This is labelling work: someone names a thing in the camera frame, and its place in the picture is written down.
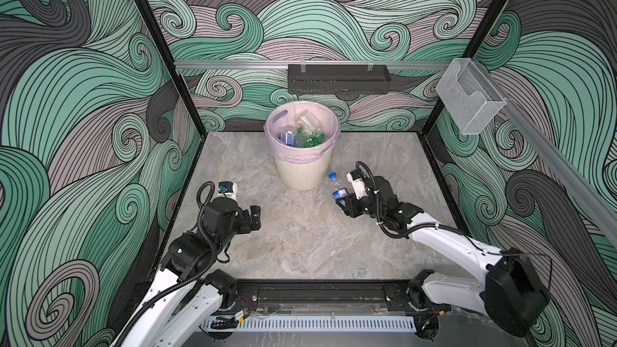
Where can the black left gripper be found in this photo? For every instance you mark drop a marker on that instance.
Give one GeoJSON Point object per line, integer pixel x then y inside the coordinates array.
{"type": "Point", "coordinates": [247, 225]}

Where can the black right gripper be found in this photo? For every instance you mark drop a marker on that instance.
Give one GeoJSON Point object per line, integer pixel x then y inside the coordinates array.
{"type": "Point", "coordinates": [351, 206]}

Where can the clear bottle blue label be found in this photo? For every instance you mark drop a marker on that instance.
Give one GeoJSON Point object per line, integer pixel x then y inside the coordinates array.
{"type": "Point", "coordinates": [337, 190]}

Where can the clear square bottle green label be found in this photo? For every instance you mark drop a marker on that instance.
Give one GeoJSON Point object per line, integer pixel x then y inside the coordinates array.
{"type": "Point", "coordinates": [309, 123]}

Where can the pepsi label clear bottle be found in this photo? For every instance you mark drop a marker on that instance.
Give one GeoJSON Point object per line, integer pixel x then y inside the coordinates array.
{"type": "Point", "coordinates": [289, 138]}

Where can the green bottle yellow cap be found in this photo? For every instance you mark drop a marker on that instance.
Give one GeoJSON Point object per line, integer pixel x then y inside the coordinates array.
{"type": "Point", "coordinates": [315, 140]}

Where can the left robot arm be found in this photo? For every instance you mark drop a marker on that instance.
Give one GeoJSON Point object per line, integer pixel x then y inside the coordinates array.
{"type": "Point", "coordinates": [186, 289]}

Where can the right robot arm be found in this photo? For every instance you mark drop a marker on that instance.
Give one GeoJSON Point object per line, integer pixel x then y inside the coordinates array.
{"type": "Point", "coordinates": [503, 284]}

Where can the white ribbed waste bin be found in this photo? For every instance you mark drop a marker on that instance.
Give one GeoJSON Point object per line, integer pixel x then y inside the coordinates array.
{"type": "Point", "coordinates": [304, 177]}

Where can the pink bin liner bag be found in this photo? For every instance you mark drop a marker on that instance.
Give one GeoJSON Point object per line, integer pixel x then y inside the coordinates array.
{"type": "Point", "coordinates": [288, 114]}

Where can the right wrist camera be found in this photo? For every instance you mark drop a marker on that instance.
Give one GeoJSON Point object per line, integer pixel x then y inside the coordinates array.
{"type": "Point", "coordinates": [356, 179]}

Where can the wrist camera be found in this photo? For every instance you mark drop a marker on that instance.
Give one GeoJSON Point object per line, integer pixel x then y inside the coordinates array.
{"type": "Point", "coordinates": [227, 189]}
{"type": "Point", "coordinates": [356, 179]}

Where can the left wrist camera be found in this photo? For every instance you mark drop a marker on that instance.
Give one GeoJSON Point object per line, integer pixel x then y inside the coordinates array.
{"type": "Point", "coordinates": [227, 189]}

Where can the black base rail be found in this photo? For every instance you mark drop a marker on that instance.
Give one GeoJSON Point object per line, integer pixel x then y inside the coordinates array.
{"type": "Point", "coordinates": [267, 296]}

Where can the white slotted cable duct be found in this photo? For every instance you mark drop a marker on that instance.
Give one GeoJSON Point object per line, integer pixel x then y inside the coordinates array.
{"type": "Point", "coordinates": [364, 324]}

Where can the clear acrylic wall holder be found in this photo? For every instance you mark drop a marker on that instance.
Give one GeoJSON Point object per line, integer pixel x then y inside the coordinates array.
{"type": "Point", "coordinates": [470, 95]}

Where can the black wall tray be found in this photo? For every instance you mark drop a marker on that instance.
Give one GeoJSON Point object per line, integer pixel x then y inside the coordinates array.
{"type": "Point", "coordinates": [338, 79]}

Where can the aluminium back rail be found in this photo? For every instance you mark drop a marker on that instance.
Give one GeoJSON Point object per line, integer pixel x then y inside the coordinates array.
{"type": "Point", "coordinates": [247, 64]}

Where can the aluminium rail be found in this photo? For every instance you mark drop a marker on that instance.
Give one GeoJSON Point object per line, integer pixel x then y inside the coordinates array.
{"type": "Point", "coordinates": [247, 64]}
{"type": "Point", "coordinates": [532, 116]}

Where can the aluminium right rail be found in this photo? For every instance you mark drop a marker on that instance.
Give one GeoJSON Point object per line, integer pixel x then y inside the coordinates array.
{"type": "Point", "coordinates": [532, 116]}

